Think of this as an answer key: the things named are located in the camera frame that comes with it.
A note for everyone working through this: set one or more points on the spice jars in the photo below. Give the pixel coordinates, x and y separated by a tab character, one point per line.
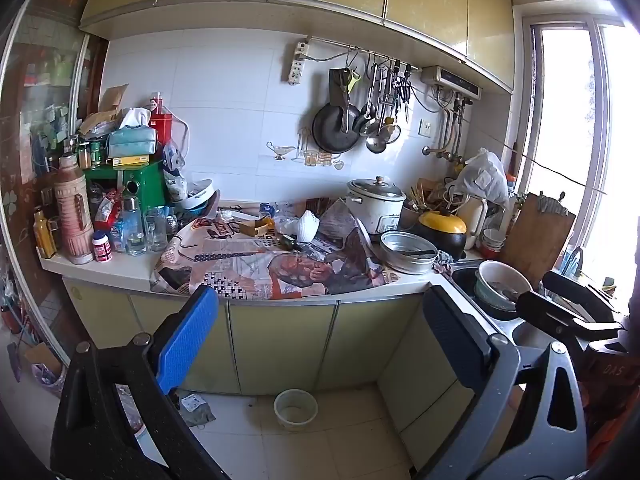
90	155

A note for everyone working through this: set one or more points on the window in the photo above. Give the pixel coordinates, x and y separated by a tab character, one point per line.
565	110

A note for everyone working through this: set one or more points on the white jug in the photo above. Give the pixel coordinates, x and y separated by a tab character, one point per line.
472	220

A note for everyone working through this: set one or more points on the white rice cooker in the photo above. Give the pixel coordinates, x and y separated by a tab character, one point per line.
375	205

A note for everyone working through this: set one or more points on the tan cardboard piece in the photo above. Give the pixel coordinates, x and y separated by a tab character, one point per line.
257	227

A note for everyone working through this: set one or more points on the clear plastic bottle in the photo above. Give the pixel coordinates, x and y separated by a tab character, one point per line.
277	208

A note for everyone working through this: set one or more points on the cardboard box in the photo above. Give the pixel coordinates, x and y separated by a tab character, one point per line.
42	360

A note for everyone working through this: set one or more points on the black pot yellow lid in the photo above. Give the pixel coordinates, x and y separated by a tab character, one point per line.
442	225

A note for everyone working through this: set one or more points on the stack of small bowls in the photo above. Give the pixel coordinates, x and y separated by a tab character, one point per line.
493	245

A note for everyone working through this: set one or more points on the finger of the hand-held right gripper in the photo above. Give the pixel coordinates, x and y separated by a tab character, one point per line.
565	282
550	310

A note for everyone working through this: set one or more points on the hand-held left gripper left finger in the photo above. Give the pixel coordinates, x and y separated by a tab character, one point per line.
187	335

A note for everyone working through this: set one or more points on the glass door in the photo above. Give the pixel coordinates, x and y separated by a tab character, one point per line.
45	85

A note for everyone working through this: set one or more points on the clear glass cup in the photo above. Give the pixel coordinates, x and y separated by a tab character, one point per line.
156	230

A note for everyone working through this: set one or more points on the grey rag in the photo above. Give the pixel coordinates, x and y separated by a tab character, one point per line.
197	410

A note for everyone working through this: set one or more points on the white pill bottle red label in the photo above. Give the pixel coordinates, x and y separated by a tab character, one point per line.
102	247

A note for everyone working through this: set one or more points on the small glass bottle black cap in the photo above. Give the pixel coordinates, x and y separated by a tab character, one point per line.
289	242

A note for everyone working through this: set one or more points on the white power strip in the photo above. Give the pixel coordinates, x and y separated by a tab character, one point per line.
296	67

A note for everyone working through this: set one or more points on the utensil holder with chopsticks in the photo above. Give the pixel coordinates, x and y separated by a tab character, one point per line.
420	205

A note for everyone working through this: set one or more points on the pale blue tissue box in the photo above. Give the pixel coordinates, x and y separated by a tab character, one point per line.
131	140

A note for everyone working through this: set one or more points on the black frying pan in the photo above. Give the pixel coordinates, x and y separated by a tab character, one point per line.
332	130

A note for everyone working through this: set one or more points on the yellow-green peeler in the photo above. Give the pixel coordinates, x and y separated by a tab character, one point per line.
355	80

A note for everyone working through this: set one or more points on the brown paper bags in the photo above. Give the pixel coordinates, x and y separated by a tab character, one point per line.
102	115

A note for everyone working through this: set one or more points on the metal strainer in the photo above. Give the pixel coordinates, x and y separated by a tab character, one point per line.
391	130

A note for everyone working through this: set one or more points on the grey cleaver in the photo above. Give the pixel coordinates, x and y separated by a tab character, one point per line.
337	87

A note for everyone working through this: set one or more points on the clear glass bottle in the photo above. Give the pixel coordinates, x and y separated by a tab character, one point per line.
133	230

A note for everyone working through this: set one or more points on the white floor bowl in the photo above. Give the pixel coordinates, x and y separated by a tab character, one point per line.
295	410

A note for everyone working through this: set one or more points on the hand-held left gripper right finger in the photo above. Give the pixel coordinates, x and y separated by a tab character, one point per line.
452	332

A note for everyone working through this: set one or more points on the white paper liners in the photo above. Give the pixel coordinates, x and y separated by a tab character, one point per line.
307	225

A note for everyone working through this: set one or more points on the yellow oil bottle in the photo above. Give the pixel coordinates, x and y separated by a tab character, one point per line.
44	235

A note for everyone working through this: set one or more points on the metal basin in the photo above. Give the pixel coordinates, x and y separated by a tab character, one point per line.
407	255

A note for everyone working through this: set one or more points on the red container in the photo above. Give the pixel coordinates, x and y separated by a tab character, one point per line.
161	125

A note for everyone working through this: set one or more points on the wooden cutting board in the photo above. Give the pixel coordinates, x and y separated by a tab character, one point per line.
537	240

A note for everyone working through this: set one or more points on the faucet pipes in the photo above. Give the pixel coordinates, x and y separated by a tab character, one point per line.
447	130

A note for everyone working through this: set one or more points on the green box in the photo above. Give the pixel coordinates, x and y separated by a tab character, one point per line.
147	185

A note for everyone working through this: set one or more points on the small white water heater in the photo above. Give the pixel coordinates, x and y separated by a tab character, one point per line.
450	82

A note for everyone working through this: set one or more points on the pink thermos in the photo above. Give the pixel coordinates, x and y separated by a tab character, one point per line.
74	215

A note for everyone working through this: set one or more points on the blue white plastic bag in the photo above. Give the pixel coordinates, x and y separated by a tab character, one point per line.
175	175

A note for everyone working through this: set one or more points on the flat yellow box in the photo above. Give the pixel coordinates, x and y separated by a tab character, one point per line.
130	160

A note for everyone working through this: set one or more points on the metal ladle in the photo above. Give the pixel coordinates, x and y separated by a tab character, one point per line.
369	122
376	144

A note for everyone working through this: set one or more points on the steel sink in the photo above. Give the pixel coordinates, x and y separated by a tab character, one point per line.
505	330

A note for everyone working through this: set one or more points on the metal hanging rail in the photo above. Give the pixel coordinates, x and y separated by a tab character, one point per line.
350	49

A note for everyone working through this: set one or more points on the black scissors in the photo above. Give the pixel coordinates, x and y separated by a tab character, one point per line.
404	90

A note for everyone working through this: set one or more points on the newspaper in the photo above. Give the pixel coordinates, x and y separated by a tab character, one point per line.
240	265

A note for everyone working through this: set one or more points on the white wall socket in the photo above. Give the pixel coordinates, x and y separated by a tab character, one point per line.
426	127

